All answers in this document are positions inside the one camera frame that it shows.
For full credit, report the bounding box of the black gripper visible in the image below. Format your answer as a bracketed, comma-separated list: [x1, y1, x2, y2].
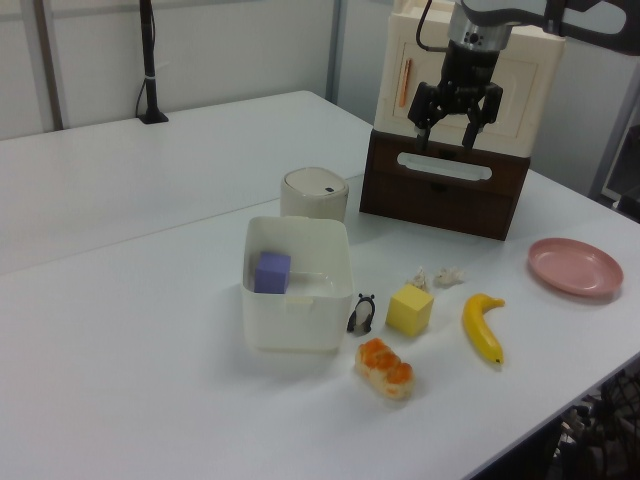
[406, 41, 504, 152]

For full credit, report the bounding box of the white plastic box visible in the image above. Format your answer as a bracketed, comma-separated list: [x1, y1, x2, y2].
[241, 215, 354, 355]

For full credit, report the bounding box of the cream plastic cabinet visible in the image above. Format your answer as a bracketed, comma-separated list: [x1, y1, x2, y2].
[373, 0, 567, 160]

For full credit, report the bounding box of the brown wooden drawer cabinet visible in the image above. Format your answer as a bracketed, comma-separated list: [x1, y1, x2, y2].
[358, 128, 531, 242]

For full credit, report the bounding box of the cream small lidded bin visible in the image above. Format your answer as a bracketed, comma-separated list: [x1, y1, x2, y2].
[279, 167, 350, 222]

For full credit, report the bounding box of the pink plate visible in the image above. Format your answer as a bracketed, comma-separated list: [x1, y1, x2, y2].
[528, 237, 625, 298]

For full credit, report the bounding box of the yellow cube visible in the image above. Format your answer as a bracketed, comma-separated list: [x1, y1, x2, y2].
[385, 284, 435, 337]

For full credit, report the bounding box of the yellow toy banana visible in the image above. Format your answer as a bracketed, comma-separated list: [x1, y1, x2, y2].
[461, 292, 506, 371]

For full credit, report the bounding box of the panda figurine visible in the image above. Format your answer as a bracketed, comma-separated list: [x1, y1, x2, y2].
[346, 292, 377, 335]

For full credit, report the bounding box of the purple cube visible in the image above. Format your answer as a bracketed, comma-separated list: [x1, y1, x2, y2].
[253, 251, 292, 295]

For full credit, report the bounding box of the toy bread with orange glaze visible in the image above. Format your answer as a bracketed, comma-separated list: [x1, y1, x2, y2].
[354, 337, 416, 401]

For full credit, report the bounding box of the black pole stand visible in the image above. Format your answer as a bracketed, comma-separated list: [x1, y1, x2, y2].
[135, 0, 170, 125]

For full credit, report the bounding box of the black netted chair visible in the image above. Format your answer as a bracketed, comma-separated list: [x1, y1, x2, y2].
[549, 367, 640, 480]

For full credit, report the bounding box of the orange cabinet handle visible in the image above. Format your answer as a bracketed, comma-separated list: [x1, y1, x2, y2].
[398, 58, 414, 108]

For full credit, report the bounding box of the white drawer handle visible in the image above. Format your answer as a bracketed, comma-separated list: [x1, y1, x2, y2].
[396, 151, 494, 182]

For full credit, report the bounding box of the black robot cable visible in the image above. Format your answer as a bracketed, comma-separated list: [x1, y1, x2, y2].
[415, 0, 452, 53]

